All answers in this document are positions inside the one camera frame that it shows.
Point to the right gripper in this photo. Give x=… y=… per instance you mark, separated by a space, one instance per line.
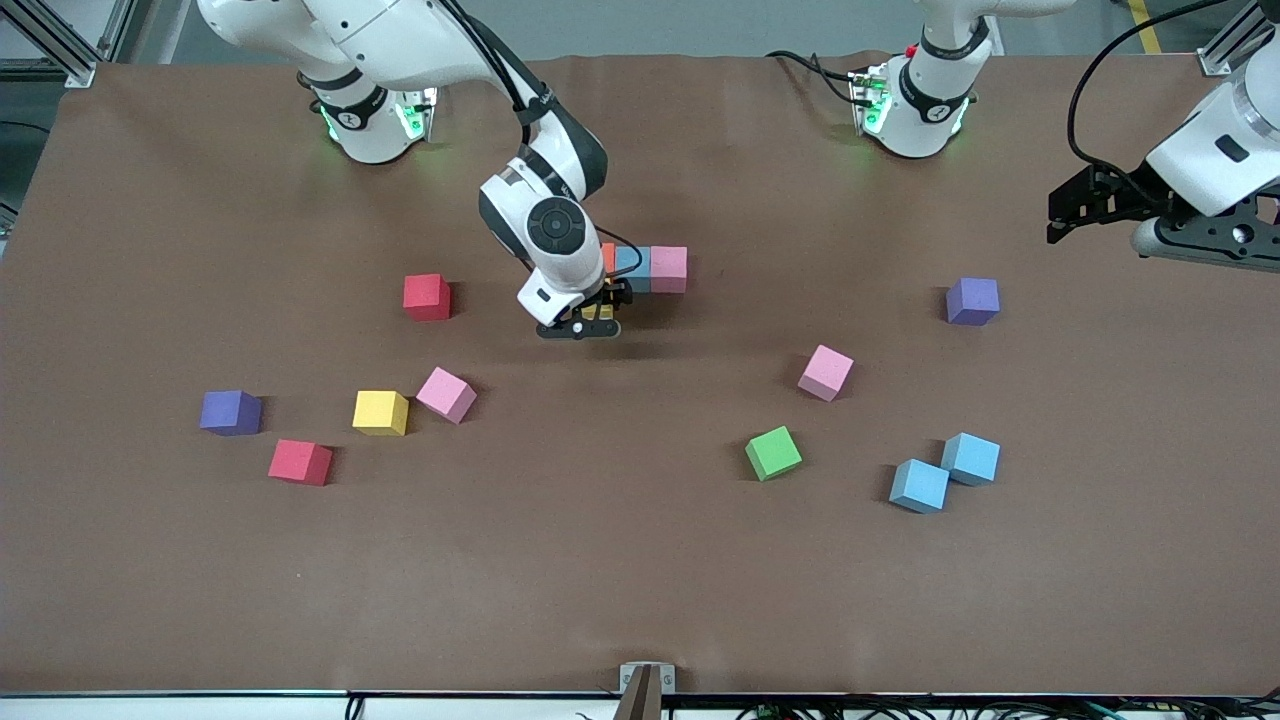
x=614 y=294

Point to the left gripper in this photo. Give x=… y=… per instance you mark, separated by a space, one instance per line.
x=1128 y=194

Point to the yellow foam cube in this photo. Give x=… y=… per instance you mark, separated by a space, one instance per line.
x=597 y=313
x=380 y=412

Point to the orange foam cube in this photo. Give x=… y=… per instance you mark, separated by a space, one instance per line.
x=608 y=258

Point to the blue foam cube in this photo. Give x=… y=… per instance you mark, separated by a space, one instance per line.
x=634 y=262
x=919 y=486
x=970 y=459

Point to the pink foam cube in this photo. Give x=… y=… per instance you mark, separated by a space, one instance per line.
x=826 y=372
x=445 y=395
x=668 y=268

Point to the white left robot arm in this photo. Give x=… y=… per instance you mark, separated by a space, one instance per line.
x=925 y=90

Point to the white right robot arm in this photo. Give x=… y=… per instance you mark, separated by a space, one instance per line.
x=400 y=40

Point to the purple foam cube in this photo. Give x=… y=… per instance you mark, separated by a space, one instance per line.
x=972 y=301
x=231 y=412

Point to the red foam cube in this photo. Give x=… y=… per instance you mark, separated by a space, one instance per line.
x=300 y=462
x=427 y=297

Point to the green foam cube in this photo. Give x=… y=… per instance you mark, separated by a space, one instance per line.
x=773 y=452

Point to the grey base connector plate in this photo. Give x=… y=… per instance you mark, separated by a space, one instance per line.
x=422 y=112
x=872 y=100

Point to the brown table mat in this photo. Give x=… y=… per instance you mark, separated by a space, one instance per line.
x=620 y=560

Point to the aluminium frame profile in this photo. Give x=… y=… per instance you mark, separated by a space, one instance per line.
x=1215 y=58
x=80 y=70

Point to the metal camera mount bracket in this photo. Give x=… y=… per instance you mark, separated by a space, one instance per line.
x=647 y=680

